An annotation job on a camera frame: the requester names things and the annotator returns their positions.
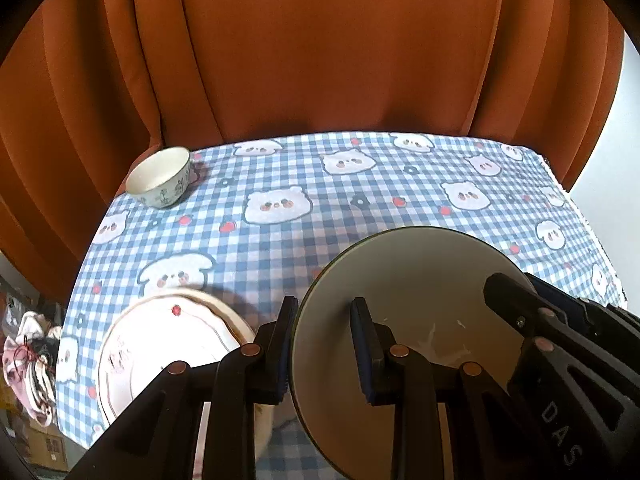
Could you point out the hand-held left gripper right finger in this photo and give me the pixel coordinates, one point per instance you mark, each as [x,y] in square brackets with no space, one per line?
[361,357]

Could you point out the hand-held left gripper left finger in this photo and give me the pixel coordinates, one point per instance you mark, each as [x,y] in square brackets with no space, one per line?
[282,357]

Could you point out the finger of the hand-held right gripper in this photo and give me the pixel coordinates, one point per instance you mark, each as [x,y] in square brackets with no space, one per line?
[562,300]
[515,305]

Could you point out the white patterned plate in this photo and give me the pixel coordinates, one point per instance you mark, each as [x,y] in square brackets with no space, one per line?
[237,319]

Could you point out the white floral bowl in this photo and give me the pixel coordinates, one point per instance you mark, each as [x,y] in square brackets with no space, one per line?
[155,172]
[425,285]

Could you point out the white scalloped plate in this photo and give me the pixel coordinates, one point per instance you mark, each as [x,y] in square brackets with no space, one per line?
[165,330]

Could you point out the blue checkered tablecloth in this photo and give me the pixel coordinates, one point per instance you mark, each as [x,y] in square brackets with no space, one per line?
[350,220]

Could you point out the cardboard box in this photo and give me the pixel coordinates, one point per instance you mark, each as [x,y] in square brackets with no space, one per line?
[47,447]

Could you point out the pink white cloth bundle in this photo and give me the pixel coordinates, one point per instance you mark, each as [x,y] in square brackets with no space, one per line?
[20,360]

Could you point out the orange curtain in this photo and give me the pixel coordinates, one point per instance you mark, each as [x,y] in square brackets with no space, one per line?
[320,60]

